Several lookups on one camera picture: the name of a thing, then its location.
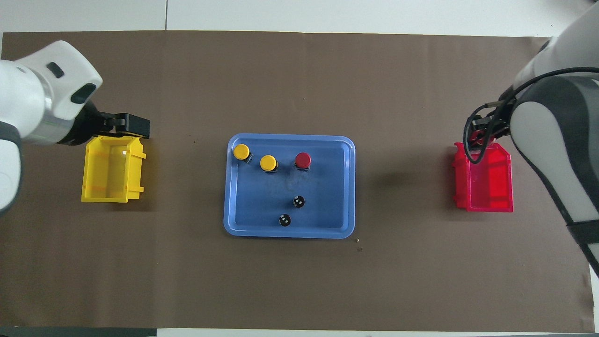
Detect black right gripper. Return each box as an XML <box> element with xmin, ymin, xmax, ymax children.
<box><xmin>472</xmin><ymin>109</ymin><xmax>514</xmax><ymax>149</ymax></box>

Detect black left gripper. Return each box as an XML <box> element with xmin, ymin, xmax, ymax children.
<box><xmin>70</xmin><ymin>100</ymin><xmax>150</xmax><ymax>146</ymax></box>

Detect yellow plastic bin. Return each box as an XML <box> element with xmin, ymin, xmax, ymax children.
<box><xmin>81</xmin><ymin>135</ymin><xmax>146</xmax><ymax>203</ymax></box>

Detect red plastic bin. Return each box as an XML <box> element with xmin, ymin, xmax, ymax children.
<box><xmin>452</xmin><ymin>142</ymin><xmax>514</xmax><ymax>212</ymax></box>

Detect blue plastic tray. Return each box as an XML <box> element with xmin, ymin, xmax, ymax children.
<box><xmin>223</xmin><ymin>134</ymin><xmax>356</xmax><ymax>240</ymax></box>

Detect brown paper mat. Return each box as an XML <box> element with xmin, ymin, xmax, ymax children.
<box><xmin>0</xmin><ymin>30</ymin><xmax>596</xmax><ymax>334</ymax></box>

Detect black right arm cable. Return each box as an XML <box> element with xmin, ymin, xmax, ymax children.
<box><xmin>464</xmin><ymin>67</ymin><xmax>599</xmax><ymax>165</ymax></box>

